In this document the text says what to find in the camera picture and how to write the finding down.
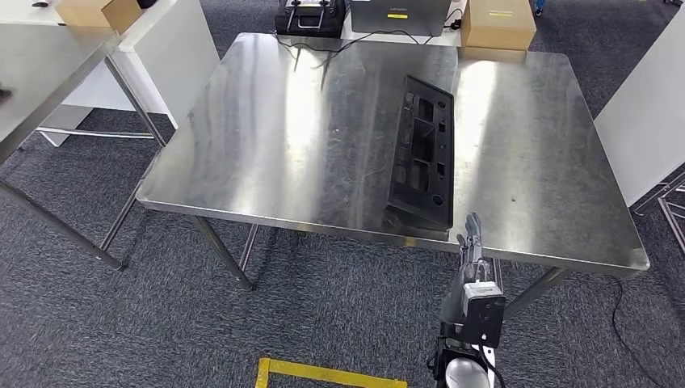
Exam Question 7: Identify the white cabinet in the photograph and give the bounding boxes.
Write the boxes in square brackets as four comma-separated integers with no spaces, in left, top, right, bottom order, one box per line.
[40,0,221,148]
[594,5,685,207]

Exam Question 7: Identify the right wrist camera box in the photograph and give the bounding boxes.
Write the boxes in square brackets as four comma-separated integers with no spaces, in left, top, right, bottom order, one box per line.
[460,280,506,349]

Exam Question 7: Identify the black floor cable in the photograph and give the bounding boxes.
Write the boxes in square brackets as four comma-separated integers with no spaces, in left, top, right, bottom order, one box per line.
[610,276,665,388]

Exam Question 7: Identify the stainless steel workbench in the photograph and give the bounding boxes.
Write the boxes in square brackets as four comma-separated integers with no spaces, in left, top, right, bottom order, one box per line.
[136,32,651,293]

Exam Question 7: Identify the black equipment case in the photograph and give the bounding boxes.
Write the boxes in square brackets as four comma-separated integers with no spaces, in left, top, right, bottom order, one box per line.
[274,0,347,39]

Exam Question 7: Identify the dark grey equipment case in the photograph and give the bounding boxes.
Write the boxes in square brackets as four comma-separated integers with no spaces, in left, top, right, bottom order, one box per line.
[350,0,453,37]

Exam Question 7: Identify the cardboard box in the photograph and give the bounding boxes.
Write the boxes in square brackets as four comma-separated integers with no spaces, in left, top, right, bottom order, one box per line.
[55,0,145,35]
[460,0,537,52]

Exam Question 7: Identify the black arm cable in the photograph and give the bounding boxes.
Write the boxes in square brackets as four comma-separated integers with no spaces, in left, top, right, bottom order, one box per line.
[477,342,506,388]

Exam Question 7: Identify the black plastic plate frame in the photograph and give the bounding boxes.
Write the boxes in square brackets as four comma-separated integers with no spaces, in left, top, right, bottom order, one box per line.
[386,74,456,232]

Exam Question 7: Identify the stainless steel table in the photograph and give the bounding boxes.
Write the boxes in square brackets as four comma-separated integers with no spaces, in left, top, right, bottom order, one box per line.
[631,171,685,253]
[0,23,167,272]

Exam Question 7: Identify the yellow floor tape square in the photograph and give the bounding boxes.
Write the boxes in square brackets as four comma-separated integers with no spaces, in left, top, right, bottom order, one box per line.
[254,357,409,388]

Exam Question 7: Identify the black table cable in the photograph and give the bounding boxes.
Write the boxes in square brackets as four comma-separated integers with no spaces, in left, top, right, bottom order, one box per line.
[275,7,464,55]

